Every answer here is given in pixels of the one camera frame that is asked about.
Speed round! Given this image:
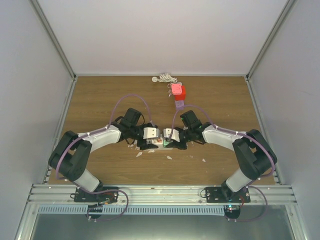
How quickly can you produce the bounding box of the white power strip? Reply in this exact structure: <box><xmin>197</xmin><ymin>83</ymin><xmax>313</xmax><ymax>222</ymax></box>
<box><xmin>135</xmin><ymin>135</ymin><xmax>173</xmax><ymax>153</ymax></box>

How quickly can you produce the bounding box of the white cube adapter plug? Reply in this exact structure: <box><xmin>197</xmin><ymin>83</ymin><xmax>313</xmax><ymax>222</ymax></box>
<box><xmin>150</xmin><ymin>137</ymin><xmax>164</xmax><ymax>147</ymax></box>

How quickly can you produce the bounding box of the green adapter plug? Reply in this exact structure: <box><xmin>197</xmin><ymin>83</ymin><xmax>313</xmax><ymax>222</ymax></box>
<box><xmin>163</xmin><ymin>140</ymin><xmax>172</xmax><ymax>148</ymax></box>

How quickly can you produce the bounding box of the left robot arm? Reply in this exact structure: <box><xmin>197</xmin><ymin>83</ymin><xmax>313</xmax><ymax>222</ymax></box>
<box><xmin>48</xmin><ymin>108</ymin><xmax>160</xmax><ymax>202</ymax></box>

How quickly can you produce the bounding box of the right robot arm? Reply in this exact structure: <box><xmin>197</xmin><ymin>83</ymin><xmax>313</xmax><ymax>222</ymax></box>
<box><xmin>163</xmin><ymin>110</ymin><xmax>278</xmax><ymax>203</ymax></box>

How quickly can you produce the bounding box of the purple plug adapter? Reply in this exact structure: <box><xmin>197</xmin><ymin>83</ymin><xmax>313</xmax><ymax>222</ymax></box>
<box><xmin>174</xmin><ymin>100</ymin><xmax>185</xmax><ymax>110</ymax></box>

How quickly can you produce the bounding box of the red plug block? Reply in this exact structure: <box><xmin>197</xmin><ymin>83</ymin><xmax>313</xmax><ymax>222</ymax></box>
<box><xmin>174</xmin><ymin>85</ymin><xmax>186</xmax><ymax>101</ymax></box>

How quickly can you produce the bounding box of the pink cube socket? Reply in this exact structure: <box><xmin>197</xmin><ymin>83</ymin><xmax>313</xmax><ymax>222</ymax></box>
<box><xmin>170</xmin><ymin>83</ymin><xmax>183</xmax><ymax>96</ymax></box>

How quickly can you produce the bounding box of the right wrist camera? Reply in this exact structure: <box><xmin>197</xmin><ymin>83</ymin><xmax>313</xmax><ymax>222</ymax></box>
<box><xmin>163</xmin><ymin>128</ymin><xmax>180</xmax><ymax>142</ymax></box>

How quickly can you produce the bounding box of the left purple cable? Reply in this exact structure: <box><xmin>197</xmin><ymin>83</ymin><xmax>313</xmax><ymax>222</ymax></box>
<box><xmin>55</xmin><ymin>93</ymin><xmax>157</xmax><ymax>222</ymax></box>

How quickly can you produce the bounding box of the purple cable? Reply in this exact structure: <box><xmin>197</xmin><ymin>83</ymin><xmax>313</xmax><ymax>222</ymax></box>
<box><xmin>55</xmin><ymin>93</ymin><xmax>157</xmax><ymax>222</ymax></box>
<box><xmin>168</xmin><ymin>103</ymin><xmax>276</xmax><ymax>223</ymax></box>

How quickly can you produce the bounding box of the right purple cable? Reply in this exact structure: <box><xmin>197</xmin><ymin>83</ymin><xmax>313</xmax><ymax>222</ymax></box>
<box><xmin>168</xmin><ymin>103</ymin><xmax>276</xmax><ymax>223</ymax></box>

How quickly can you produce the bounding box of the white coiled cable with plug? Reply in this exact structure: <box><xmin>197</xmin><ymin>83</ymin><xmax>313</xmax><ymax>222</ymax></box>
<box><xmin>151</xmin><ymin>72</ymin><xmax>178</xmax><ymax>84</ymax></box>

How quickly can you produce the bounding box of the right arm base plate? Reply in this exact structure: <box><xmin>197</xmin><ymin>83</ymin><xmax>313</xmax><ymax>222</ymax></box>
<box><xmin>204</xmin><ymin>186</ymin><xmax>251</xmax><ymax>204</ymax></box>

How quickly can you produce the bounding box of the slotted cable duct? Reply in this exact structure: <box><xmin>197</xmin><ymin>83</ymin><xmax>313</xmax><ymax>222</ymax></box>
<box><xmin>38</xmin><ymin>204</ymin><xmax>225</xmax><ymax>216</ymax></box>

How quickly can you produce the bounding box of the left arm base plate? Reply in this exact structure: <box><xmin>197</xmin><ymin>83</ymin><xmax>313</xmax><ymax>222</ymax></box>
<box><xmin>73</xmin><ymin>185</ymin><xmax>119</xmax><ymax>203</ymax></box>

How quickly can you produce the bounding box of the aluminium rail frame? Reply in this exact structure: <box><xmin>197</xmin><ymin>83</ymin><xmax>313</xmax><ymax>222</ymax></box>
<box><xmin>15</xmin><ymin>184</ymin><xmax>307</xmax><ymax>240</ymax></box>

